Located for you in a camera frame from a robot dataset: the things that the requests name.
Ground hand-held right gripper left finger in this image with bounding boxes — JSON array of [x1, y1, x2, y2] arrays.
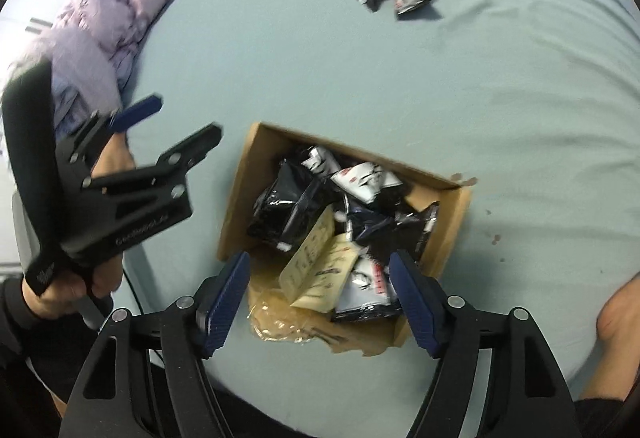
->
[[59, 251, 252, 438]]

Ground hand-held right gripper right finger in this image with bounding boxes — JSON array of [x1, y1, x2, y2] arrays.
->
[[389, 251, 583, 438]]

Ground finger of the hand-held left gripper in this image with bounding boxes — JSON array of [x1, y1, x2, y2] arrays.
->
[[70, 93, 165, 169], [85, 122, 224, 199]]

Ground brown cardboard box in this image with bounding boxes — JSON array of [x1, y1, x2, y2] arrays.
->
[[216, 121, 473, 354]]

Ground beige packet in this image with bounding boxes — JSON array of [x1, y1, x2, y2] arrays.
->
[[290, 233, 361, 311], [279, 205, 337, 304]]

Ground pile of black snack packets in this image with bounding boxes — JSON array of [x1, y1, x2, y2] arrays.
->
[[247, 145, 441, 323]]

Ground person's left forearm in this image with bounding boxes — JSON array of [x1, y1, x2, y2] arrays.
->
[[0, 275, 56, 369]]

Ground person's left hand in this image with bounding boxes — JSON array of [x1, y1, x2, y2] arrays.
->
[[22, 248, 124, 319]]

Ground person's black shorts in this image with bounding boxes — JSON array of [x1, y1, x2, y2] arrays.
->
[[20, 328, 631, 438]]

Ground person's right foot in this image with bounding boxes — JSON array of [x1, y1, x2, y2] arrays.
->
[[582, 272, 640, 401]]

